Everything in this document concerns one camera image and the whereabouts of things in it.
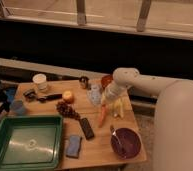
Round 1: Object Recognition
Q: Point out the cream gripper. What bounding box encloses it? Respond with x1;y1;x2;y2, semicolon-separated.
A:
101;94;124;118

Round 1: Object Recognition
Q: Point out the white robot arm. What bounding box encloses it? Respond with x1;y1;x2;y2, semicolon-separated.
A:
101;68;193;171

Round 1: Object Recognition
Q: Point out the clear plastic container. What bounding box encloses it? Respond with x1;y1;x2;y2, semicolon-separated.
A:
87;84;102;105

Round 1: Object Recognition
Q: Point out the orange red bowl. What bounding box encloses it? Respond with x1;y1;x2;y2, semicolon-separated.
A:
101;75;113;89

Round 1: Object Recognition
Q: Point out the metal spoon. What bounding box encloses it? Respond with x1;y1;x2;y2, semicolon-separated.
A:
110;125;124;151

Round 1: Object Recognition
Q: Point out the small metal cup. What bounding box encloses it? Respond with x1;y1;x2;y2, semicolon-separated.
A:
79;76;89;89

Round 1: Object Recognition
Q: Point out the black remote control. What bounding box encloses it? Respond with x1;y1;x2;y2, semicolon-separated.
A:
79;118;94;140

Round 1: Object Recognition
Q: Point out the purple bowl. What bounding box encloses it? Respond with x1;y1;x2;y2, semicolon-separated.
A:
110;128;141;159

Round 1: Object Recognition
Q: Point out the yellow apple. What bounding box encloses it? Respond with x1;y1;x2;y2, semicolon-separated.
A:
62;91;74;103

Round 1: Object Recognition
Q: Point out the dark grape bunch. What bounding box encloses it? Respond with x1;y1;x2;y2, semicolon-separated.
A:
56;101;80;120

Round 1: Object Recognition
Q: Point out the blue sponge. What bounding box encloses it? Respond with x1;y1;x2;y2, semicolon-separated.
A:
65;135;82;158

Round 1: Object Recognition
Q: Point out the blue plastic cup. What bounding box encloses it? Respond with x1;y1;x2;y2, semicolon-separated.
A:
10;100;26;116

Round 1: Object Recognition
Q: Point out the green plastic tray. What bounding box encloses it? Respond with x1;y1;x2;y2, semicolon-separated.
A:
0;115;63;171

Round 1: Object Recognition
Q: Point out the black handled tool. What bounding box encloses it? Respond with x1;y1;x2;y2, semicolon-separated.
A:
23;89;62;103

